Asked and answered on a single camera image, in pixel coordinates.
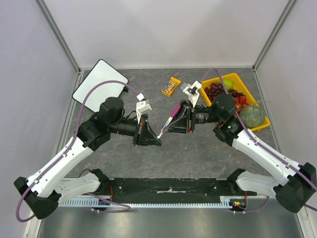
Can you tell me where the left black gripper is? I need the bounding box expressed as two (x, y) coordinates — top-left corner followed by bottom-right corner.
(109, 113), (161, 147)

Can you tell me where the pink whiteboard marker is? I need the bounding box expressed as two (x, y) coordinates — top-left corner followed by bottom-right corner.
(157, 105), (181, 139)

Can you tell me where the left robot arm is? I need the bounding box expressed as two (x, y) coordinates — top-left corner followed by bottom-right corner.
(14, 97), (161, 219)

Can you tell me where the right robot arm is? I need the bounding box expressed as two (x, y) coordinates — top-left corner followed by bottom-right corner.
(163, 93), (317, 213)

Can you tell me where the yellow candy packet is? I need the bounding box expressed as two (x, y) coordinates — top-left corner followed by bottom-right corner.
(161, 77), (181, 97)

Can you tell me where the purple grape bunch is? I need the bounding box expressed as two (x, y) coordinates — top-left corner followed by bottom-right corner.
(204, 82), (224, 102)

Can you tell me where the light green pear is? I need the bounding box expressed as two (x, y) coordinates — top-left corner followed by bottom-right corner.
(223, 79), (233, 91)

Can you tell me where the yellow plastic tray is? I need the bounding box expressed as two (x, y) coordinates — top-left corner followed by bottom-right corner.
(200, 73), (270, 131)

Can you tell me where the green netted melon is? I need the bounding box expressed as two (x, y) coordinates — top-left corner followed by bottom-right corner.
(240, 100), (269, 129)

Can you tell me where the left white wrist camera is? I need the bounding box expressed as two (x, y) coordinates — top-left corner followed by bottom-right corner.
(136, 93), (152, 123)

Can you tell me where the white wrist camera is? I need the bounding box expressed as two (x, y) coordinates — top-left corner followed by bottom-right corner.
(181, 81), (202, 107)
(136, 93), (152, 123)

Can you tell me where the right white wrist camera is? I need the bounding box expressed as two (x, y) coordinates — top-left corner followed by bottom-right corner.
(181, 81), (202, 107)

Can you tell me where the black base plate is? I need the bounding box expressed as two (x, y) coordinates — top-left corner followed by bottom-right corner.
(99, 177), (246, 202)

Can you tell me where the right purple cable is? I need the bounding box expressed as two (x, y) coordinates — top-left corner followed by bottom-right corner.
(202, 68), (317, 214)

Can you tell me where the white whiteboard black frame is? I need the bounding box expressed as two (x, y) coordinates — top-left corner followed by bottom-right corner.
(72, 59), (128, 112)

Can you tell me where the slotted cable duct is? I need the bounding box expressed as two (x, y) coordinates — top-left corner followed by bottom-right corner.
(60, 196), (246, 210)

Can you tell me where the right aluminium frame post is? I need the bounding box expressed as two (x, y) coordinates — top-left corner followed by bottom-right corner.
(252, 0), (297, 72)

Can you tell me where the aluminium frame post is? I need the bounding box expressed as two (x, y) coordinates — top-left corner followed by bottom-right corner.
(35, 0), (81, 73)
(252, 0), (297, 72)

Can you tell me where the left aluminium frame post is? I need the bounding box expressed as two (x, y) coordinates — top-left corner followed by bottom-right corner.
(35, 0), (81, 73)

